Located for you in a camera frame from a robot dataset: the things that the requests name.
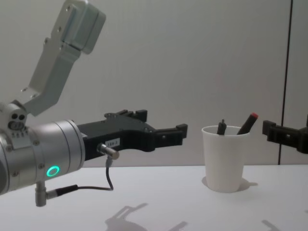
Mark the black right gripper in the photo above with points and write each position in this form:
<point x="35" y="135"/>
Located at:
<point x="304" y="140"/>

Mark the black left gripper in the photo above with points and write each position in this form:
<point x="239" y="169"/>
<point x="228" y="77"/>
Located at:
<point x="113" y="134"/>

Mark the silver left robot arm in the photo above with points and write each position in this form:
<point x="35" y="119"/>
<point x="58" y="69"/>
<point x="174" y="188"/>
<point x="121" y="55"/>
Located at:
<point x="55" y="149"/>

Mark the black marker with red cap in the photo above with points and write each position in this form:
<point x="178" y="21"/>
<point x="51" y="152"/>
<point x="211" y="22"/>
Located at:
<point x="247" y="122"/>

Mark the black pen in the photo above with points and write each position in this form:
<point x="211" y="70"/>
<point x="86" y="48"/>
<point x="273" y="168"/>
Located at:
<point x="221" y="127"/>

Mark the white paper cup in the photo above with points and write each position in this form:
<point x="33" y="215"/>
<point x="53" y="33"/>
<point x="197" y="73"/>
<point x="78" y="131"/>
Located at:
<point x="225" y="163"/>

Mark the pale backdrop curtain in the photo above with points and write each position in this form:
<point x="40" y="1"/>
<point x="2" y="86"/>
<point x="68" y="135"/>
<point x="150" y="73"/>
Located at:
<point x="192" y="60"/>

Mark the white table cloth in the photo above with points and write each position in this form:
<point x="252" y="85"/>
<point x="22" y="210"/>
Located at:
<point x="168" y="204"/>

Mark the dark vertical post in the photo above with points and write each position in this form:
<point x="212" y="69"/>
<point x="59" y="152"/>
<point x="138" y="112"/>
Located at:
<point x="286" y="72"/>

